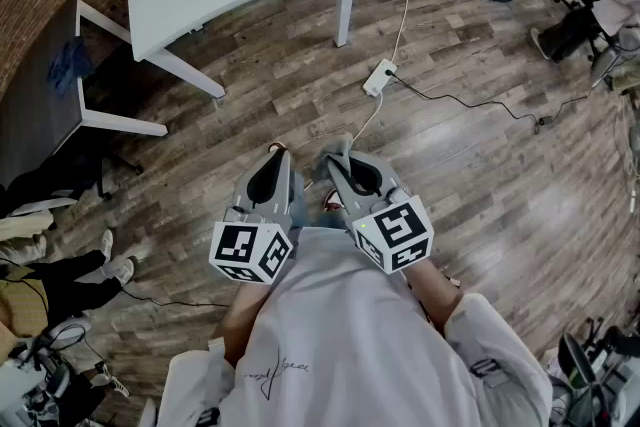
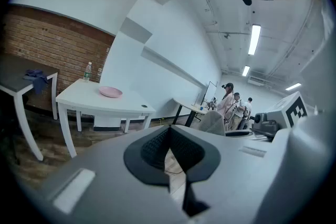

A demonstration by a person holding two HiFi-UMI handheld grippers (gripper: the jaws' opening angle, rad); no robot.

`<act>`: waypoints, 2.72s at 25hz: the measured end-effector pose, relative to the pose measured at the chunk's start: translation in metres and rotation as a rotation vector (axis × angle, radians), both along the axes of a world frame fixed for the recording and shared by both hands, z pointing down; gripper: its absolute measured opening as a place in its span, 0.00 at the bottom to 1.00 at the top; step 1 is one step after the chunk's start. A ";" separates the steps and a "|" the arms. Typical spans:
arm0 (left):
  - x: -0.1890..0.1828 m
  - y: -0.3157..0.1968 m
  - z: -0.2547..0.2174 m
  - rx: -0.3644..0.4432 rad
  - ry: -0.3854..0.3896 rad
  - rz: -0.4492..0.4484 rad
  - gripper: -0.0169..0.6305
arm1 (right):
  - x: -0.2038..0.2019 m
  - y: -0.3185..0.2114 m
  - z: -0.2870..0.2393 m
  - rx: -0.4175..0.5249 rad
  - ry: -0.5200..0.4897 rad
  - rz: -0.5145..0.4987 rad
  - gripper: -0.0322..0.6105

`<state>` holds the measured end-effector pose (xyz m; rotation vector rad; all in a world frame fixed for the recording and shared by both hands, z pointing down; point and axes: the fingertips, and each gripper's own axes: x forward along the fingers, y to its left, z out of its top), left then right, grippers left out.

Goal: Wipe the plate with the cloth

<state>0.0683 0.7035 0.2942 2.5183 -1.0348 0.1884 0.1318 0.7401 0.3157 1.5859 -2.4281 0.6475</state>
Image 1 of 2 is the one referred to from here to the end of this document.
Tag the person's right forearm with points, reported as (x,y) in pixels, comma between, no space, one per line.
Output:
(435,295)

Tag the person's red white shoe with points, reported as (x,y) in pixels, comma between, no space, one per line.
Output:
(332,200)
(277,147)

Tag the blue cloth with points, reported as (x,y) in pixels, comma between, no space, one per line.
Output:
(67,65)

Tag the grey cloth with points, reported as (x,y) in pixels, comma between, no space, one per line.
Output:
(334,150)

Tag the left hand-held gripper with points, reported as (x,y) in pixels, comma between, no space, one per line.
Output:
(237,245)

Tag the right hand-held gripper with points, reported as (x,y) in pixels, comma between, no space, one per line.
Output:
(395,230)

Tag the yellow fabric bundle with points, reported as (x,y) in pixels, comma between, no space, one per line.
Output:
(22,310)

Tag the white power strip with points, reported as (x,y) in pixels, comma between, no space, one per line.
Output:
(380,77)

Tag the person's blue jeans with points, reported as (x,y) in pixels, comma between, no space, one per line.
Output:
(300,205)

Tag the dark side table white frame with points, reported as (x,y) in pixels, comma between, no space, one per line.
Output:
(30,115)

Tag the person's white shirt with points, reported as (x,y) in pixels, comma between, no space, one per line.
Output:
(340,340)

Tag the person's left forearm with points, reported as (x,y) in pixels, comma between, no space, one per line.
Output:
(240,315)

